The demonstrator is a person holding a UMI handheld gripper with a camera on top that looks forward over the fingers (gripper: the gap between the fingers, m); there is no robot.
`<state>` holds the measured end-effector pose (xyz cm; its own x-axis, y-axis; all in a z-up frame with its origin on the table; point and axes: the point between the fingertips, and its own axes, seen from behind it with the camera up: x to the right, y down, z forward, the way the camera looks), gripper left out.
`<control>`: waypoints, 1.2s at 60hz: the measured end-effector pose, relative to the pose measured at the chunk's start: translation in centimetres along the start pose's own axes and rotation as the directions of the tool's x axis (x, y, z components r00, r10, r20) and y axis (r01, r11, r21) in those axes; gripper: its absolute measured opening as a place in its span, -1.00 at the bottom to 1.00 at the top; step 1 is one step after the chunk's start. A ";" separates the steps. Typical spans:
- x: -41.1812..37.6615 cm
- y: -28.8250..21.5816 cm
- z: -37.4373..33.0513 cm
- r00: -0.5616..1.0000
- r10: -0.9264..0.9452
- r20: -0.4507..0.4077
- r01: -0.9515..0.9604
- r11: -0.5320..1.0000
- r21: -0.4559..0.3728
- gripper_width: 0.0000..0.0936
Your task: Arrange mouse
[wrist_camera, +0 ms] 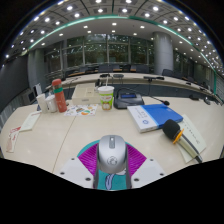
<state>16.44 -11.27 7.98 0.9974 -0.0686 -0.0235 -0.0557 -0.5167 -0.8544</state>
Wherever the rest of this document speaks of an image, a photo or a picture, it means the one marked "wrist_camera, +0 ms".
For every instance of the red drink bottle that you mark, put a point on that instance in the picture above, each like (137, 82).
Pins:
(60, 98)

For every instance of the silver computer mouse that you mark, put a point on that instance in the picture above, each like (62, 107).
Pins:
(112, 153)

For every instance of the colourful sticker sheet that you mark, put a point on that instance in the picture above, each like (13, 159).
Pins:
(80, 110)

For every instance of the white cardboard box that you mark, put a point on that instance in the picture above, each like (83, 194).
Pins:
(85, 95)

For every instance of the pale green booklet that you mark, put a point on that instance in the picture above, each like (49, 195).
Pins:
(196, 133)

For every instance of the white paper leaflet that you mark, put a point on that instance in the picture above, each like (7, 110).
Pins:
(30, 121)

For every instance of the black foam-tipped microphone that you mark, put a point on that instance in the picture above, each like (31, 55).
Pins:
(171, 128)

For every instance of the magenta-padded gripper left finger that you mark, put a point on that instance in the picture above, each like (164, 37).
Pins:
(86, 161)

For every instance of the red-printed paper leaflet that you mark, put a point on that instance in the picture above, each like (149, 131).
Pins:
(13, 139)

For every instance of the group of ceiling lights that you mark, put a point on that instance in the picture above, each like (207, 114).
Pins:
(114, 24)

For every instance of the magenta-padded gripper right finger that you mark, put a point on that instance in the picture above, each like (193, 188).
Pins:
(136, 161)

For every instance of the tall white cup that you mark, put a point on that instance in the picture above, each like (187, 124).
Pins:
(41, 104)

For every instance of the short white cup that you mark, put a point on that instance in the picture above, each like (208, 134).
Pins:
(51, 104)

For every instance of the green-printed paper cup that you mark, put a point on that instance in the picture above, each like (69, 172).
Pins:
(106, 98)

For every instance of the blue and white book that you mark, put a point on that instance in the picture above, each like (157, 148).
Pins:
(161, 113)

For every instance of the black conference microphone console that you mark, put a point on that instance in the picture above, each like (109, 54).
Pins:
(128, 101)

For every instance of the round teal printed mouse pad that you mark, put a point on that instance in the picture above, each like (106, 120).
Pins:
(103, 182)

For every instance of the group of office chairs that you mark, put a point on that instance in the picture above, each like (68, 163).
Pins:
(166, 72)

